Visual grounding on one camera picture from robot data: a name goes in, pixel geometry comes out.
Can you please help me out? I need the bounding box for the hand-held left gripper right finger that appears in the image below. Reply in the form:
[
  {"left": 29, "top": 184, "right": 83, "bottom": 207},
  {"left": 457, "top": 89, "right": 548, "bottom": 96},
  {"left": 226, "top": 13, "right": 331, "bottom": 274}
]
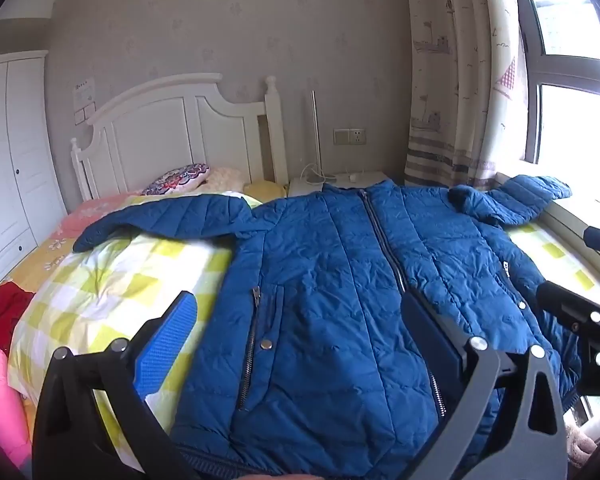
[{"left": 401, "top": 290, "right": 568, "bottom": 480}]

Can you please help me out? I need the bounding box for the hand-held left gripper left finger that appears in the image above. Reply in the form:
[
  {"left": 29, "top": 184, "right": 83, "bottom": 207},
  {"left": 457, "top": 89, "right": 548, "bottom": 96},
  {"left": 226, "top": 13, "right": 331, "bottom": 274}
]
[{"left": 32, "top": 290, "right": 201, "bottom": 480}]

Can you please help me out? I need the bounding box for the blue quilted jacket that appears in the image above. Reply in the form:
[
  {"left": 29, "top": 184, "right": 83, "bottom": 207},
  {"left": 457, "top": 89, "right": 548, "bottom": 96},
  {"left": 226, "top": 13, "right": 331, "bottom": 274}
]
[{"left": 72, "top": 175, "right": 583, "bottom": 480}]

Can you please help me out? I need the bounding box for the white window sill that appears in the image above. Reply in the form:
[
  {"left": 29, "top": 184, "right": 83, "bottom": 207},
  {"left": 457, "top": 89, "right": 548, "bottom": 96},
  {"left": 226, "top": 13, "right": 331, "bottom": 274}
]
[{"left": 497, "top": 170, "right": 600, "bottom": 306}]

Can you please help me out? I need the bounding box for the yellow checkered blanket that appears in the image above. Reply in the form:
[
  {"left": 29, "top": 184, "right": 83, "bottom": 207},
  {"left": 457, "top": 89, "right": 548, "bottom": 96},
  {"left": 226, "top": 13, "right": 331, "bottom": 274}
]
[{"left": 7, "top": 192, "right": 600, "bottom": 478}]

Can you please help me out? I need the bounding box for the window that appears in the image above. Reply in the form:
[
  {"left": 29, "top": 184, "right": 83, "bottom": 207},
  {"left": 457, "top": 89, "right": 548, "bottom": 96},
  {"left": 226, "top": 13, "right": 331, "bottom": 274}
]
[{"left": 510, "top": 0, "right": 600, "bottom": 166}]

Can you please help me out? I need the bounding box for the pink fuzzy cloth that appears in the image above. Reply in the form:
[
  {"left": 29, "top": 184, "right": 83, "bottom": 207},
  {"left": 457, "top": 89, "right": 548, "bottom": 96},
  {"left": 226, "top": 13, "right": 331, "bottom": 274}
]
[{"left": 566, "top": 417, "right": 600, "bottom": 468}]

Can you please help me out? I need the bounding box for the pink floral bedsheet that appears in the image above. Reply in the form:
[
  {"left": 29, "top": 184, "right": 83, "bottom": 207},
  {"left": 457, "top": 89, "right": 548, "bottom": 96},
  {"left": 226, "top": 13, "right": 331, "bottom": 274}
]
[{"left": 10, "top": 192, "right": 146, "bottom": 296}]

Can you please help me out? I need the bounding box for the colourful patterned pillow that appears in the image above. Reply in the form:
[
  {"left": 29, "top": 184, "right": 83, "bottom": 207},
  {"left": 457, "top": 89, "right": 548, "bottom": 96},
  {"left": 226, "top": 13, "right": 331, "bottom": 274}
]
[{"left": 141, "top": 162, "right": 212, "bottom": 197}]

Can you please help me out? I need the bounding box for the red cloth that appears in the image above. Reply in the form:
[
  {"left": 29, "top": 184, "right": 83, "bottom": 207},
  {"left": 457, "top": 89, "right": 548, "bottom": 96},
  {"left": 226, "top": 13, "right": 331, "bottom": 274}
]
[{"left": 0, "top": 282, "right": 33, "bottom": 356}]

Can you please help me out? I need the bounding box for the cream fluffy pillow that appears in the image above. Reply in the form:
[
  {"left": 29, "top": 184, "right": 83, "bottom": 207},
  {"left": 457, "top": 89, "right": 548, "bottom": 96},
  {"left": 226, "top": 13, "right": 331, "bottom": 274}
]
[{"left": 200, "top": 166, "right": 248, "bottom": 193}]

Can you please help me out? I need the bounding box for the white nightstand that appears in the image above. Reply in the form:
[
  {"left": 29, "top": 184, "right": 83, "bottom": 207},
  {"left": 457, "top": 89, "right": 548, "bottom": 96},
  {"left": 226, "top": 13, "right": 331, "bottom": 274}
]
[{"left": 287, "top": 171, "right": 391, "bottom": 198}]

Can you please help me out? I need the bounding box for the yellow pillow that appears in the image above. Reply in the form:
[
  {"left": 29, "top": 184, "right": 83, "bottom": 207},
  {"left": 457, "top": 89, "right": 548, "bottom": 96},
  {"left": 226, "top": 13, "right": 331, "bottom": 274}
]
[{"left": 243, "top": 178, "right": 287, "bottom": 204}]

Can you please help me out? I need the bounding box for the bright pink cloth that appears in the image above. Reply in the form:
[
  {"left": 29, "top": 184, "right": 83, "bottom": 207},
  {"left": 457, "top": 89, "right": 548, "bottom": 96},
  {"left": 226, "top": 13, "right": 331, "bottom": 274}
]
[{"left": 0, "top": 340, "right": 33, "bottom": 471}]

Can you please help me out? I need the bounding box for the white bed headboard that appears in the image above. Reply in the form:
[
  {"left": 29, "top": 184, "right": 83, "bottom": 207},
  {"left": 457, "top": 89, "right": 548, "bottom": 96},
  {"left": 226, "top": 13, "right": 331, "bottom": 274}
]
[{"left": 70, "top": 74, "right": 289, "bottom": 201}]

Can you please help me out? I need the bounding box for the printed curtain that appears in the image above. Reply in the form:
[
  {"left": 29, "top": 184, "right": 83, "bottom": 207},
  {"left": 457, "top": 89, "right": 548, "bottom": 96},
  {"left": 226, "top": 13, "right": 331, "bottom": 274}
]
[{"left": 402, "top": 0, "right": 536, "bottom": 191}]

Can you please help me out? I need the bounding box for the white wardrobe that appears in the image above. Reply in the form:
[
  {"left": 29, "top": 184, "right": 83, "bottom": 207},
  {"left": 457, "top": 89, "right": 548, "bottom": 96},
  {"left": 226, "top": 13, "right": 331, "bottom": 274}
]
[{"left": 0, "top": 50, "right": 68, "bottom": 293}]

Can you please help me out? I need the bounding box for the white lamp pole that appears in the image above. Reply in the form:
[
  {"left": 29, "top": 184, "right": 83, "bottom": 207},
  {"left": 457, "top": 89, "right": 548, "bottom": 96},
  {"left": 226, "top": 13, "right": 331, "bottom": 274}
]
[{"left": 307, "top": 91, "right": 326, "bottom": 181}]

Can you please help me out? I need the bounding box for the white cable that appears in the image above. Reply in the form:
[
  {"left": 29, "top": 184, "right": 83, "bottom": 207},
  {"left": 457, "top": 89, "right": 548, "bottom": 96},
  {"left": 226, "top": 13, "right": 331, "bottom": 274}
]
[{"left": 300, "top": 162, "right": 337, "bottom": 184}]

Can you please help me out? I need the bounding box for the wall socket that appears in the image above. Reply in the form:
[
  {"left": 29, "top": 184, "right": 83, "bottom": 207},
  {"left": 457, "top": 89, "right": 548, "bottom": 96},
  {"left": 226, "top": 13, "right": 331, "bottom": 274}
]
[{"left": 333, "top": 128, "right": 368, "bottom": 145}]

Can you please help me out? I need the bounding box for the paper wall notice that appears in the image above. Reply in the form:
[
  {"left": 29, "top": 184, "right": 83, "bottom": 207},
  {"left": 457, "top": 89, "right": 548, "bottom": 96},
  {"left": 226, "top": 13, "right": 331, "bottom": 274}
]
[{"left": 72, "top": 77, "right": 96, "bottom": 108}]

